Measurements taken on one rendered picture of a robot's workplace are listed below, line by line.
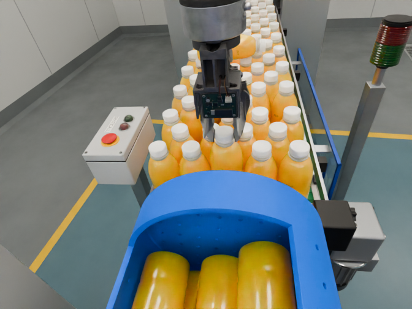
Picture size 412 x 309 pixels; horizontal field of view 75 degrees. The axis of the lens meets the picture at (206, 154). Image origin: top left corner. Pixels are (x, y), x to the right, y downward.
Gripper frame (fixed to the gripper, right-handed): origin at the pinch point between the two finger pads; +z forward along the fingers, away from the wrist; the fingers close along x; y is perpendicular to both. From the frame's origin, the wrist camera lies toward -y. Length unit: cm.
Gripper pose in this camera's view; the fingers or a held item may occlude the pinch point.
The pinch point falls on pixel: (224, 133)
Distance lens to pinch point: 54.4
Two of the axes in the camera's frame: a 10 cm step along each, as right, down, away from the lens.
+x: 9.9, 0.0, -1.6
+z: 1.0, 7.4, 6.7
